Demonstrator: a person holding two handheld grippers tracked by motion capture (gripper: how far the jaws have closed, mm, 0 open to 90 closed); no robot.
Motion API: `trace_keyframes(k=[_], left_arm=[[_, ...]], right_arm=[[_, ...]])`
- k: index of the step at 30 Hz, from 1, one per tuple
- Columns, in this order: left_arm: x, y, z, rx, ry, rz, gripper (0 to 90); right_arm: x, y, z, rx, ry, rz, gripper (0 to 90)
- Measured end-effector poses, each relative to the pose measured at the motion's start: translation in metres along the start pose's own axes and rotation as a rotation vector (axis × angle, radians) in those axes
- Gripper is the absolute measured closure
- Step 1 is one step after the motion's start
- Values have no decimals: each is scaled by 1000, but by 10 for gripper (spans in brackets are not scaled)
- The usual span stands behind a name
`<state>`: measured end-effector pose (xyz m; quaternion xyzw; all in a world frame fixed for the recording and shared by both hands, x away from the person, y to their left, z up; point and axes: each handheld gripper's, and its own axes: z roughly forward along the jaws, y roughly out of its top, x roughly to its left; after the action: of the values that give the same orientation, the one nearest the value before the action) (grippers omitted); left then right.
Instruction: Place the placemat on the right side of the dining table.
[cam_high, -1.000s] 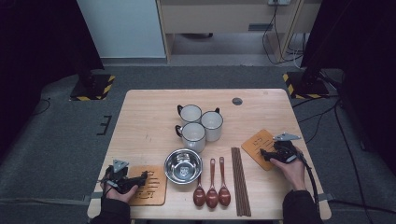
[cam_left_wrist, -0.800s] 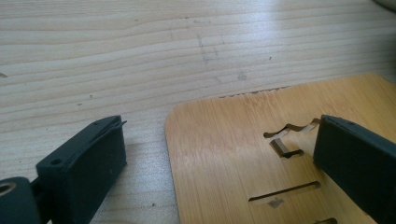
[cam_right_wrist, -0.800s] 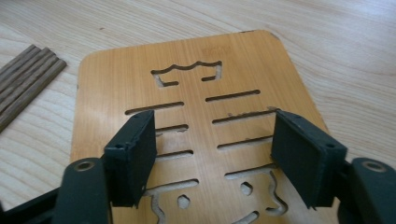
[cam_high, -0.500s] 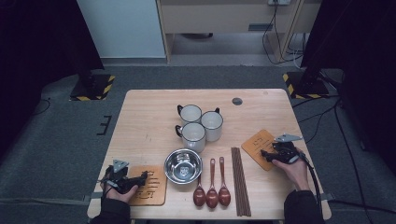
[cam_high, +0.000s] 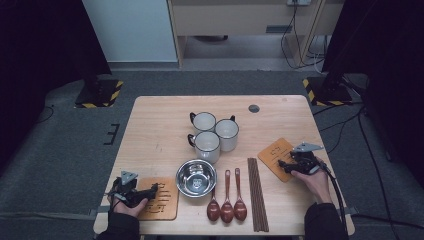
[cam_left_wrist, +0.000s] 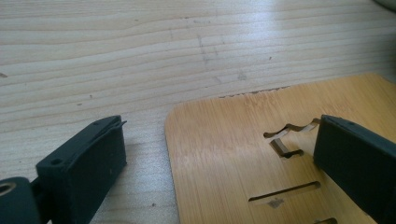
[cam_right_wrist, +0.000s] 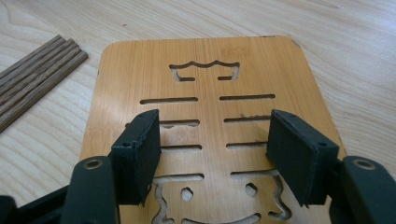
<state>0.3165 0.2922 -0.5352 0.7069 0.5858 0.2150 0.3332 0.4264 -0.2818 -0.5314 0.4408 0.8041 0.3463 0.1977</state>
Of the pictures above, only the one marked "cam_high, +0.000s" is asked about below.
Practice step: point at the white power strip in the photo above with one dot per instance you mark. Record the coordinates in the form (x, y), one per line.
(299, 2)

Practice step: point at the reddish brown wooden spoon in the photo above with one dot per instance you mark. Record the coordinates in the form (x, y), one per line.
(227, 211)
(213, 210)
(240, 210)

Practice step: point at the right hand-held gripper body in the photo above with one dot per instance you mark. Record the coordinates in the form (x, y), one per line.
(305, 161)

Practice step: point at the stainless steel bowl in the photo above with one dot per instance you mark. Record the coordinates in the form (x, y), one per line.
(196, 178)

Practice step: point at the bundle of brown chopsticks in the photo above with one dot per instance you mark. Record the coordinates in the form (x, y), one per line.
(258, 200)

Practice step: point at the light wooden desk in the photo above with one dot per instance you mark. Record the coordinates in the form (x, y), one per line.
(226, 18)

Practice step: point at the person's left hand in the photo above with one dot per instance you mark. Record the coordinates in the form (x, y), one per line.
(128, 210)

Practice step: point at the square carved wooden coaster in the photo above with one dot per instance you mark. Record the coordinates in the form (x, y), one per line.
(168, 211)
(273, 155)

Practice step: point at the white panel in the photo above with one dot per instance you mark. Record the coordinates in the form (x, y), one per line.
(133, 30)

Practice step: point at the black curtain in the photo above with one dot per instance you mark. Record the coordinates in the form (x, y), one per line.
(390, 50)
(40, 50)

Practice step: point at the grey tape strip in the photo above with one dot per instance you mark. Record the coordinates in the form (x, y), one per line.
(96, 211)
(352, 210)

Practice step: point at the white enamel mug black rim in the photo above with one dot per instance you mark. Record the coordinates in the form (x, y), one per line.
(227, 133)
(207, 146)
(204, 121)

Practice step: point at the grey round table grommet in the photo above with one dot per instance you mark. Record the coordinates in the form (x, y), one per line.
(254, 108)

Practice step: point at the person's right hand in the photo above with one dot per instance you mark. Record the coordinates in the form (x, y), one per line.
(318, 186)

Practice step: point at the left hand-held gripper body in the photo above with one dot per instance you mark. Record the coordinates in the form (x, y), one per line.
(126, 193)

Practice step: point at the black hazard-striped stand base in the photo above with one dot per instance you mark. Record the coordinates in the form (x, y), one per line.
(100, 95)
(328, 93)

